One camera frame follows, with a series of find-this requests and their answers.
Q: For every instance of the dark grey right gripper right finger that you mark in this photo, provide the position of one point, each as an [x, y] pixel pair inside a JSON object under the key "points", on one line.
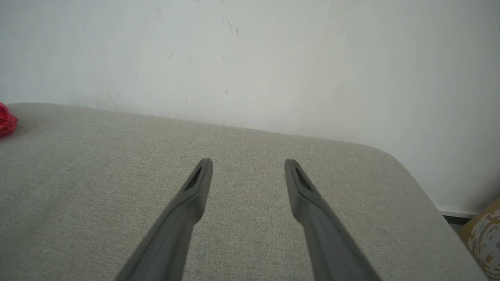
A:
{"points": [[324, 234]]}

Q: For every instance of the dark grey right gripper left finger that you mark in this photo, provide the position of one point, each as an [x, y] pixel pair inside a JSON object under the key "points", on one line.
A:
{"points": [[175, 230]]}

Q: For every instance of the red garment with white trim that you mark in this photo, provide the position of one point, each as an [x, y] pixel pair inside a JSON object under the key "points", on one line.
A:
{"points": [[6, 121]]}

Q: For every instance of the white skirting board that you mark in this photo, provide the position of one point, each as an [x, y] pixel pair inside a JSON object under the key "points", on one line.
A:
{"points": [[457, 212]]}

